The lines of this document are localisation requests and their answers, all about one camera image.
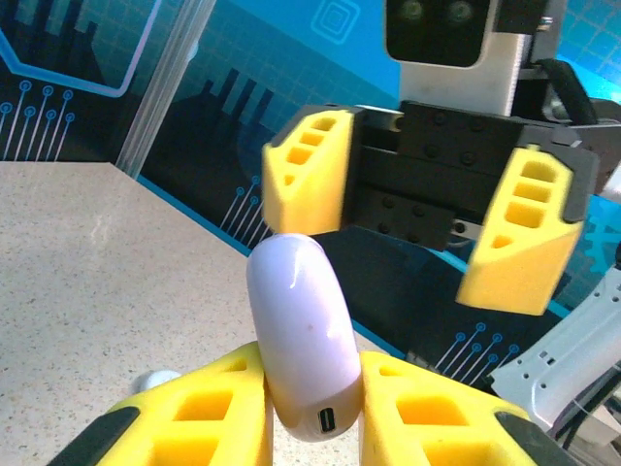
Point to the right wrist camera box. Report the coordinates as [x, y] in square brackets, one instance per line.
[436, 29]

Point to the white earbud charging case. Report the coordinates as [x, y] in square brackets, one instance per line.
[305, 315]

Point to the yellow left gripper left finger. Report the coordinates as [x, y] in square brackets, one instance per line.
[252, 412]

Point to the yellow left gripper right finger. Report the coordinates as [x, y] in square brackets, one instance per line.
[378, 427]

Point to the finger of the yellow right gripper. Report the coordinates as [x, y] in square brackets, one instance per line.
[320, 204]
[524, 272]

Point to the aluminium frame post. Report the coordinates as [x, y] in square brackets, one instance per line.
[165, 87]

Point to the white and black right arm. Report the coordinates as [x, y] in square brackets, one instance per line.
[558, 349]

